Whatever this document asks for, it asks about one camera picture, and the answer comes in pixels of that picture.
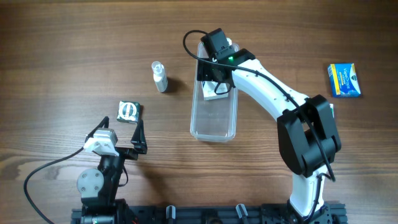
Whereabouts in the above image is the clear plastic container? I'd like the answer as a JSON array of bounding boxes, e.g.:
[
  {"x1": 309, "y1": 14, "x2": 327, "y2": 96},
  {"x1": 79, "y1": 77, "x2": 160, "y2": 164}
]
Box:
[{"x1": 190, "y1": 41, "x2": 239, "y2": 143}]

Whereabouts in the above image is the green Zam-Buk ointment box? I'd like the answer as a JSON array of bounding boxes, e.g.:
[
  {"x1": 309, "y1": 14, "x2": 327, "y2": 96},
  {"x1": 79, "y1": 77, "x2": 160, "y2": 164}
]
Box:
[{"x1": 116, "y1": 101, "x2": 141, "y2": 123}]

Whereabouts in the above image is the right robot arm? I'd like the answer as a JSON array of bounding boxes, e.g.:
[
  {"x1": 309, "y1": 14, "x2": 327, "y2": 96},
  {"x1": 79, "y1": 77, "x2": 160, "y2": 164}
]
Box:
[{"x1": 197, "y1": 49, "x2": 341, "y2": 223}]

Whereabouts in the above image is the left black cable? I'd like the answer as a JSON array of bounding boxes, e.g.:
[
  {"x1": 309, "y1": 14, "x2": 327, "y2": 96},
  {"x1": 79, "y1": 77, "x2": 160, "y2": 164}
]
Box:
[{"x1": 23, "y1": 147, "x2": 85, "y2": 224}]

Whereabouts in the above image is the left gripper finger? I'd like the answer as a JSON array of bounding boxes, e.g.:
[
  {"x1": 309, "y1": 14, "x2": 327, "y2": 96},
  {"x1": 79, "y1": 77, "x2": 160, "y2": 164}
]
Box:
[
  {"x1": 131, "y1": 119, "x2": 147, "y2": 154},
  {"x1": 85, "y1": 116, "x2": 109, "y2": 142}
]

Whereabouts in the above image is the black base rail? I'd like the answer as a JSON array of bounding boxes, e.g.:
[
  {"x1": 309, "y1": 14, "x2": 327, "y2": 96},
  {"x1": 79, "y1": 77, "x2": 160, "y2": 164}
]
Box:
[{"x1": 70, "y1": 202, "x2": 348, "y2": 224}]

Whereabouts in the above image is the blue VapoDrops box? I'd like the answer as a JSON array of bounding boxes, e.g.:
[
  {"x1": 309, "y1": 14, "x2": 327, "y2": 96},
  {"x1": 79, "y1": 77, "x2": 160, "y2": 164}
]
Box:
[{"x1": 328, "y1": 63, "x2": 361, "y2": 98}]

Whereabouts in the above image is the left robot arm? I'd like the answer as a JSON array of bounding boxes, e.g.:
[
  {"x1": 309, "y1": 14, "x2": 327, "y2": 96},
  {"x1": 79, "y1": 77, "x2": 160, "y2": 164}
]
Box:
[{"x1": 71, "y1": 116, "x2": 147, "y2": 224}]

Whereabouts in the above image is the white spray bottle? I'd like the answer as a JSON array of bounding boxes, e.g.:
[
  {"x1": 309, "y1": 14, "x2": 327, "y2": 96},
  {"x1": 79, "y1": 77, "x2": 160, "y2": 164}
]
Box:
[{"x1": 151, "y1": 61, "x2": 168, "y2": 93}]

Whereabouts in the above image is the white green medicine box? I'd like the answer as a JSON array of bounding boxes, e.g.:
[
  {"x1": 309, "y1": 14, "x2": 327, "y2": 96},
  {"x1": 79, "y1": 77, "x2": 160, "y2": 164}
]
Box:
[{"x1": 329, "y1": 103, "x2": 335, "y2": 118}]

